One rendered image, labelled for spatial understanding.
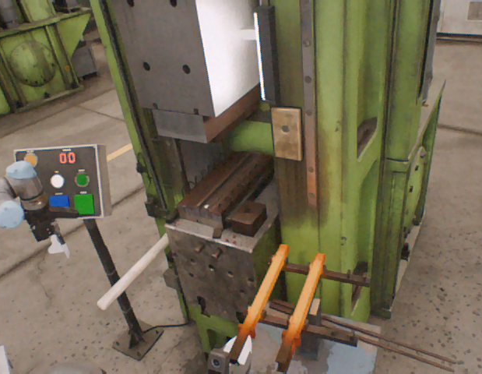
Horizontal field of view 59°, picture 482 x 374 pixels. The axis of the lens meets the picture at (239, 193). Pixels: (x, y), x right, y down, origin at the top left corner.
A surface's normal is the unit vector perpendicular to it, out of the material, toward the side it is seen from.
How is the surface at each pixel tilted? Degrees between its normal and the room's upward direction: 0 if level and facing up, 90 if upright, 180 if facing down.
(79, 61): 90
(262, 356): 0
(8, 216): 90
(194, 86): 90
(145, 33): 90
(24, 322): 0
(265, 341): 0
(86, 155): 60
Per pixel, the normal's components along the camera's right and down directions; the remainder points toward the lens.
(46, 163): -0.14, 0.09
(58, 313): -0.12, -0.81
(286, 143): -0.50, 0.54
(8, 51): 0.67, 0.35
